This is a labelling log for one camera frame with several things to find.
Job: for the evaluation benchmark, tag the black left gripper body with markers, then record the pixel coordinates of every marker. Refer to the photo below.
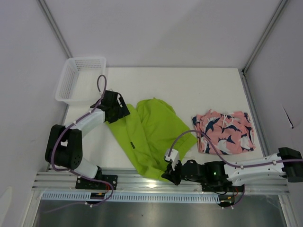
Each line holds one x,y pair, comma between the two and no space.
116,116

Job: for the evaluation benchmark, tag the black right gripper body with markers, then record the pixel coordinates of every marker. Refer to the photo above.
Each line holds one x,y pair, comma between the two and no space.
177,172

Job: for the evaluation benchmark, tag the lime green shorts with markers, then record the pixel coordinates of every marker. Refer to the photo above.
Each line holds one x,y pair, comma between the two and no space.
151,128

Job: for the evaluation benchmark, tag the pink shark print shorts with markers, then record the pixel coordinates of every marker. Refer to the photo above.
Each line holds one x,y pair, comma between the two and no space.
228,134

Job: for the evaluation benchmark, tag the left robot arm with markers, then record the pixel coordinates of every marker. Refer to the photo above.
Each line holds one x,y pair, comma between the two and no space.
65,149

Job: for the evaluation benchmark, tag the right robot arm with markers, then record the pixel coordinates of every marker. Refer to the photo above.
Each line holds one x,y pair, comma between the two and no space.
220,175

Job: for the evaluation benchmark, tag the white plastic basket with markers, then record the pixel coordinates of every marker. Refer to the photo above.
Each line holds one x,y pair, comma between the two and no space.
78,81

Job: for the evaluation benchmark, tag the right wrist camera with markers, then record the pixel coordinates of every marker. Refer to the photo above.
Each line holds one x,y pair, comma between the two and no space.
172,157

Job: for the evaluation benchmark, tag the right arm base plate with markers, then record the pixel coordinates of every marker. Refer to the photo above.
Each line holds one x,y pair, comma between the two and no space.
221,189

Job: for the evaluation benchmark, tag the aluminium mounting rail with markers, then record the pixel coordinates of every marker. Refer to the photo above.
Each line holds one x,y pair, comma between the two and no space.
130,181

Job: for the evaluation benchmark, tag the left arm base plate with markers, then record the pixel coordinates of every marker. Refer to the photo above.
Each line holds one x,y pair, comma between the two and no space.
86,184

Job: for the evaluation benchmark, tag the left aluminium frame post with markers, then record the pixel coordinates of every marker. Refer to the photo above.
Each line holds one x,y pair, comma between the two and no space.
54,27

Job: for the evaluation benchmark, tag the aluminium frame post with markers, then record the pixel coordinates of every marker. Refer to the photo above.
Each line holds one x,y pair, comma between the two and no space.
54,27
271,24

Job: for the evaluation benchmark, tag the white slotted cable duct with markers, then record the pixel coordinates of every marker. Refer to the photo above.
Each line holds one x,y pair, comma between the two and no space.
134,197

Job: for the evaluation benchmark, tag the right aluminium frame post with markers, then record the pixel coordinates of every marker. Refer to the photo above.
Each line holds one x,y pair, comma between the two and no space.
271,24

